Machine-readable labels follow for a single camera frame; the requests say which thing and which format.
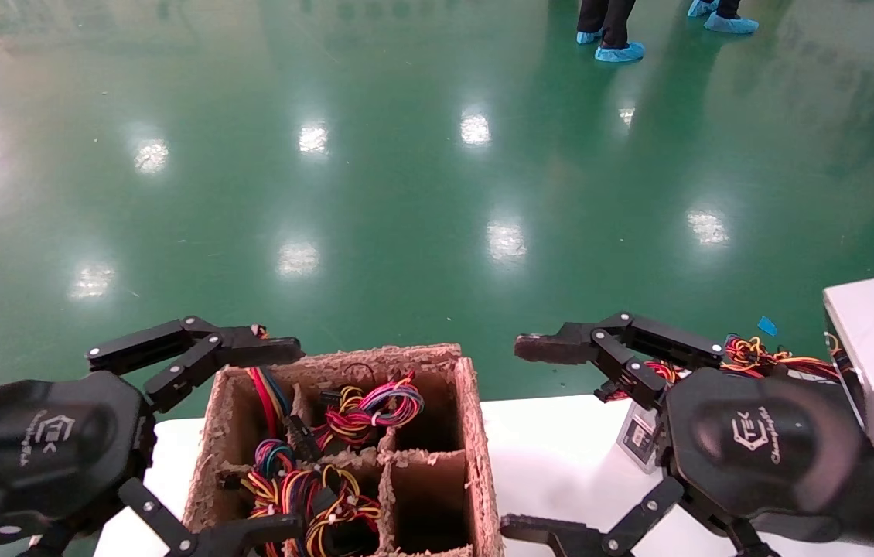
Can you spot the blue tape scrap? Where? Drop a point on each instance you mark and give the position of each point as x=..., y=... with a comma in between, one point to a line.
x=767, y=326

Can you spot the black trouser leg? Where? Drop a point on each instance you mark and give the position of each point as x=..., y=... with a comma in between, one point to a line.
x=618, y=19
x=593, y=14

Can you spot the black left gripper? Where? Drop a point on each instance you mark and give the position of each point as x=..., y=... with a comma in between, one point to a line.
x=42, y=449

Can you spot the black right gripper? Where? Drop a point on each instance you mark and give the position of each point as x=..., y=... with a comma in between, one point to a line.
x=762, y=449

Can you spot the brown cardboard divider box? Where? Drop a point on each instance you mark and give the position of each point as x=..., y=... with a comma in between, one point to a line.
x=483, y=480

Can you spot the blue shoe cover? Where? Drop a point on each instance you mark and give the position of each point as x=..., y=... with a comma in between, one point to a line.
x=731, y=23
x=590, y=35
x=704, y=6
x=619, y=52

